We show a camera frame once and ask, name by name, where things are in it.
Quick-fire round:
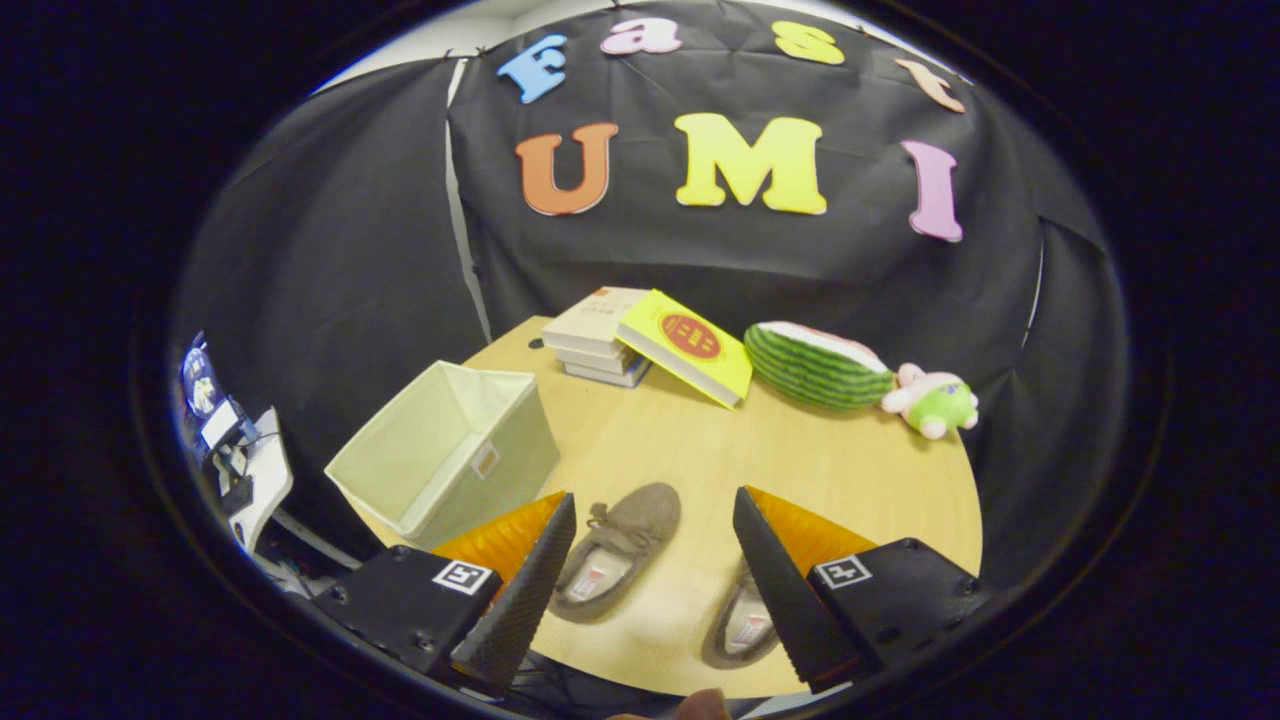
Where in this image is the pink and green plush toy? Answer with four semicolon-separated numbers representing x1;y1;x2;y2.
880;362;981;441

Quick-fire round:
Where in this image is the blue book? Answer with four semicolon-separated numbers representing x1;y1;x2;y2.
562;358;653;389

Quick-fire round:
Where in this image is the white book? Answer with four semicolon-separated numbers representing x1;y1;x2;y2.
553;343;641;377

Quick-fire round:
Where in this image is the blue printed packet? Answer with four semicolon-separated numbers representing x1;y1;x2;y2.
180;340;226;421

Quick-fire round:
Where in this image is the yellow book with red label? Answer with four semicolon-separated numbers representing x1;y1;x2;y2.
615;289;754;410

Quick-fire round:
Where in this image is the watermelon slice plush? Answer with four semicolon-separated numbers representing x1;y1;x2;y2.
744;320;894;412

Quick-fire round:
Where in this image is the black backdrop cloth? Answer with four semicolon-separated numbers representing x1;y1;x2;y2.
170;0;1131;591

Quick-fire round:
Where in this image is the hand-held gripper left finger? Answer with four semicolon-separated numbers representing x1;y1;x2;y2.
315;490;579;701

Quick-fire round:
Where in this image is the pale green fabric storage box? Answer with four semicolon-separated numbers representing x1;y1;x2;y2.
323;360;563;551

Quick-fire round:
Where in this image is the beige book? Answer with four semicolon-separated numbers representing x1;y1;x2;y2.
541;286;651;358

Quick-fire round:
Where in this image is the white plastic stand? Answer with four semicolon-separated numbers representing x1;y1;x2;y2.
225;405;294;554

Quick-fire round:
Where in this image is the brown moccasin shoe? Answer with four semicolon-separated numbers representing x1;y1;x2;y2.
700;560;783;671
548;482;683;624

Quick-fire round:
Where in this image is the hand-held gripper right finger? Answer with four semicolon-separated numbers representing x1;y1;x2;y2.
732;485;996;696

